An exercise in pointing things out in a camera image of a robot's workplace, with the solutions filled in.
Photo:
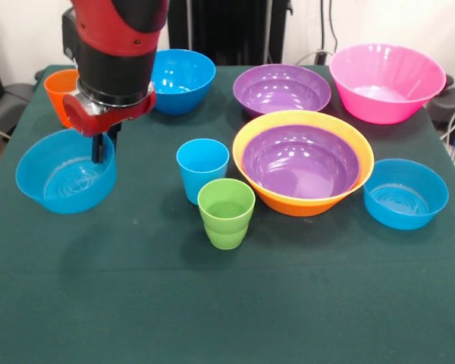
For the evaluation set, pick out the pink plastic bowl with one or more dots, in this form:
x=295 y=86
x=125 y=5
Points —
x=386 y=91

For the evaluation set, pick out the green plastic cup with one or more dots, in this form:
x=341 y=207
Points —
x=225 y=216

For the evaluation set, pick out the orange plastic bowl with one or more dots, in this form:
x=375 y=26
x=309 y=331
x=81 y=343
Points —
x=299 y=206

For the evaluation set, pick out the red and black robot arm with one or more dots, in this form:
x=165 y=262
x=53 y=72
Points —
x=117 y=49

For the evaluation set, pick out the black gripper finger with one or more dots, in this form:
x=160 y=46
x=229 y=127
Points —
x=113 y=134
x=98 y=149

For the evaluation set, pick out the black rounded equipment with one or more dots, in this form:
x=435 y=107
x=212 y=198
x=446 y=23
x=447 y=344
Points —
x=453 y=102

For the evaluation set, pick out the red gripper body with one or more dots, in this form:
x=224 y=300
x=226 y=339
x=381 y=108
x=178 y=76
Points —
x=95 y=121

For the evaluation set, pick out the dark green tablecloth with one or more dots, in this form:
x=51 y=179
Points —
x=227 y=303

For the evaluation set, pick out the deep blue plastic bowl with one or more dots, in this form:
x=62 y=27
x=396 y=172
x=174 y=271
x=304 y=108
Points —
x=186 y=83

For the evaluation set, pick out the purple plastic bowl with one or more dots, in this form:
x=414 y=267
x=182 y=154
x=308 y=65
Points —
x=301 y=167
x=280 y=91

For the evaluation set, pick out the black power plug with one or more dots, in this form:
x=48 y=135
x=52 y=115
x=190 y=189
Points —
x=320 y=57

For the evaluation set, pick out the shallow blue plastic bowl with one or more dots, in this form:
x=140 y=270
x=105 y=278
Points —
x=405 y=197
x=64 y=182

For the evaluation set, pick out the light blue plastic cup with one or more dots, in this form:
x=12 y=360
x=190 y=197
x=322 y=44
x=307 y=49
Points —
x=203 y=174

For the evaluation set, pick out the orange plastic cup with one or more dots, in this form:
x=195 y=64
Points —
x=58 y=91

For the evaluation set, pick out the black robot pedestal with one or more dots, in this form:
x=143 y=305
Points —
x=231 y=30

